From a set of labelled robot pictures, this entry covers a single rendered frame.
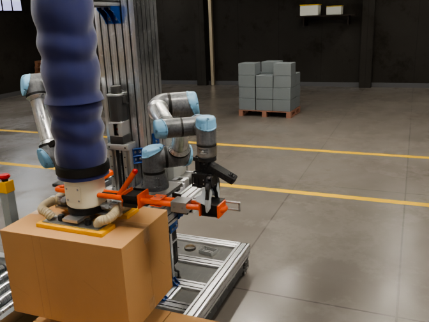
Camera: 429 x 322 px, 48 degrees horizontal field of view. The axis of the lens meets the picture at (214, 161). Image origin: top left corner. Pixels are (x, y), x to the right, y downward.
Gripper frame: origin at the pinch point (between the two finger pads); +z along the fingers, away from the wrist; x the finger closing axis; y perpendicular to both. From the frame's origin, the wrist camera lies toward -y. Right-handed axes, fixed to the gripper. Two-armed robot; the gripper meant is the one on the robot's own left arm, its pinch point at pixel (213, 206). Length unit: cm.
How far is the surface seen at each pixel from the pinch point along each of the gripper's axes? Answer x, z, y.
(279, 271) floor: -163, 123, 17
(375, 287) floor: -164, 121, -55
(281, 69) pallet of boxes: -743, 39, 170
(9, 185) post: -46, 26, 155
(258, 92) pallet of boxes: -744, 85, 218
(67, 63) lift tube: 9, -55, 55
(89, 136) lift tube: 6, -26, 51
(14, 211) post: -47, 44, 155
